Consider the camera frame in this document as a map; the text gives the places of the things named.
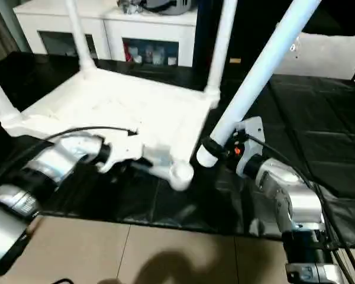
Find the white plastic table top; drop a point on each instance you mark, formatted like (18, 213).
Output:
(121, 103)

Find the white plastic table leg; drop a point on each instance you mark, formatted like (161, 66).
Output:
(223, 44)
(263, 68)
(0, 100)
(81, 38)

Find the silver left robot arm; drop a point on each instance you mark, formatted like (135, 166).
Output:
(53, 159)

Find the black cabinet with gold label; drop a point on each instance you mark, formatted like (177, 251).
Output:
(248, 35)

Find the grey pillow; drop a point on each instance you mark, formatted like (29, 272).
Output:
(328, 56)

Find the white sideboard cabinet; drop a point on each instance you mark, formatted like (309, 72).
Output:
(121, 26)

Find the black clutter on sideboard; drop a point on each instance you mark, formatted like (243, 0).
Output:
(129, 6)

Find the grey curtain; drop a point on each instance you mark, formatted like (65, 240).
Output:
(1, 32)

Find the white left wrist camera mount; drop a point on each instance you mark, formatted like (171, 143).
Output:
(124, 151)

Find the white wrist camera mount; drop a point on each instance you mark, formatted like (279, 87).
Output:
(124, 151)
(253, 139)

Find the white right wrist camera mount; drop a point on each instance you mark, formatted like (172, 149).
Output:
(253, 139)

